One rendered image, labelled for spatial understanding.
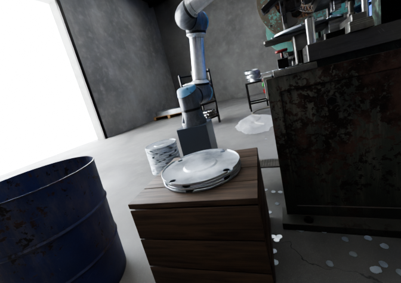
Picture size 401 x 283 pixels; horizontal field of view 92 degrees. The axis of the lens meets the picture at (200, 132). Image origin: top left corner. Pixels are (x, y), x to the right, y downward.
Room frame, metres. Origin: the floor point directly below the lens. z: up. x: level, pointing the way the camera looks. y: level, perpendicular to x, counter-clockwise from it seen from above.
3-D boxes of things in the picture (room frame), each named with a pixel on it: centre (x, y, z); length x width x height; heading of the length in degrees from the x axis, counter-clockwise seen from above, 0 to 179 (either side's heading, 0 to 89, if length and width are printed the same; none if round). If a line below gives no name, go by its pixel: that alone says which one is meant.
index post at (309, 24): (0.75, -0.48, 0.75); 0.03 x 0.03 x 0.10; 65
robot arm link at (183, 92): (1.18, 0.02, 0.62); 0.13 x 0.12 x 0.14; 143
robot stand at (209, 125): (1.17, 0.02, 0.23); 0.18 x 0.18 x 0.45; 74
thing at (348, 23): (0.71, -0.60, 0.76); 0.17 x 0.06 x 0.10; 155
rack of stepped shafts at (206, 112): (3.45, -0.12, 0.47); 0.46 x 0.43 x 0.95; 45
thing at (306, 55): (0.86, -0.67, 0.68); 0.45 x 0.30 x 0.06; 155
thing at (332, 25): (0.86, -0.67, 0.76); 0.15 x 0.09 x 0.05; 155
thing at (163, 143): (1.76, 0.38, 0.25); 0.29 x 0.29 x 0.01
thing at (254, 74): (3.91, -1.29, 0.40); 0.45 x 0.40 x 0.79; 167
